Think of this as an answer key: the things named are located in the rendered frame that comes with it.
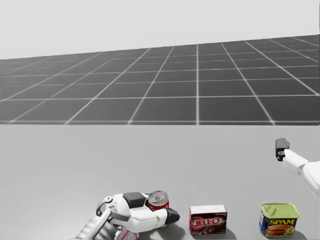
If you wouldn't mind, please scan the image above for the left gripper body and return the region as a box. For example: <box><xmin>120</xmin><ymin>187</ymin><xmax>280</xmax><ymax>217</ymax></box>
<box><xmin>106</xmin><ymin>191</ymin><xmax>151</xmax><ymax>228</ymax></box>

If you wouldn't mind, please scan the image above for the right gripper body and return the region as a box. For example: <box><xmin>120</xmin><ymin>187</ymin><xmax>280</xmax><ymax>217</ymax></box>
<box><xmin>297</xmin><ymin>159</ymin><xmax>320</xmax><ymax>197</ymax></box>

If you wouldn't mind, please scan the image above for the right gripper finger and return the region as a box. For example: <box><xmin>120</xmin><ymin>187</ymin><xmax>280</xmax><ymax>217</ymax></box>
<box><xmin>275</xmin><ymin>137</ymin><xmax>309</xmax><ymax>174</ymax></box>

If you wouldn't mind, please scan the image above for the red and white can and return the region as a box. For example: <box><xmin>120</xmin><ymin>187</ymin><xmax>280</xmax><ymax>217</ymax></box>
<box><xmin>148</xmin><ymin>190</ymin><xmax>170</xmax><ymax>213</ymax></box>

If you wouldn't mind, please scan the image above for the green and blue rectangular can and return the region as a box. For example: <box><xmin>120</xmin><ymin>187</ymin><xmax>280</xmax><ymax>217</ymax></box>
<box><xmin>258</xmin><ymin>202</ymin><xmax>301</xmax><ymax>238</ymax></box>

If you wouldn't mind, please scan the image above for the red and white carton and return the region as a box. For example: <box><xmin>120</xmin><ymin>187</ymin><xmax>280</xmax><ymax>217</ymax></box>
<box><xmin>188</xmin><ymin>204</ymin><xmax>229</xmax><ymax>237</ymax></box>

